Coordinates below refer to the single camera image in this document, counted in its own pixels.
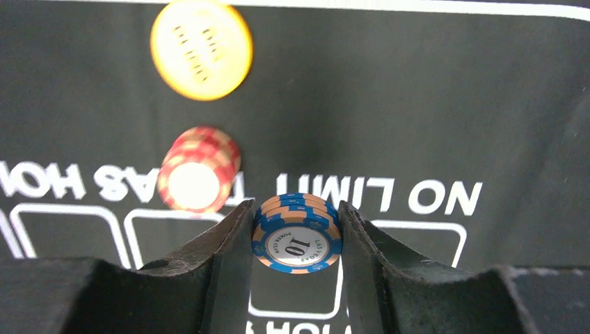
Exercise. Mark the yellow big blind button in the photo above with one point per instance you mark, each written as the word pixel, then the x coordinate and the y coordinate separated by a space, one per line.
pixel 202 49

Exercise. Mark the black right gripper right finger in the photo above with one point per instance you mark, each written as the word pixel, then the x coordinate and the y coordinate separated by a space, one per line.
pixel 390 288

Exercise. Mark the red chips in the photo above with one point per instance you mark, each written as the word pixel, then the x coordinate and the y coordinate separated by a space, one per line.
pixel 197 173

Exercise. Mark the black poker table mat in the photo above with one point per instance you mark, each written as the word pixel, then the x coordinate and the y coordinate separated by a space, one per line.
pixel 460 129

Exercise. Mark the blue chips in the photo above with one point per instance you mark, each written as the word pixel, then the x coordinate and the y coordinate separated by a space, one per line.
pixel 297 233

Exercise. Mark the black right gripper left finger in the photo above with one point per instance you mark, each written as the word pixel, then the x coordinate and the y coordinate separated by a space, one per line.
pixel 202 287

